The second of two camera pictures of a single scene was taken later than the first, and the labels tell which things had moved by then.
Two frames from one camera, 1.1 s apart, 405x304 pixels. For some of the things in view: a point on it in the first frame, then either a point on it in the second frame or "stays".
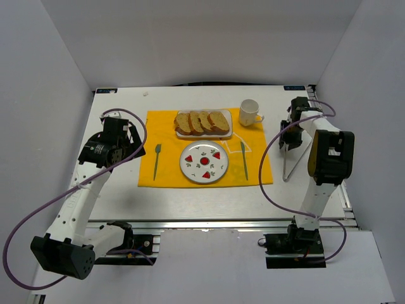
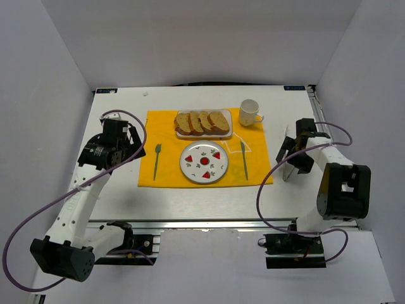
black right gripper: x=288 y=136 to x=297 y=155
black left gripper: x=135 y=143 stays
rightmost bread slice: x=221 y=126 stays
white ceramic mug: x=249 y=112 stays
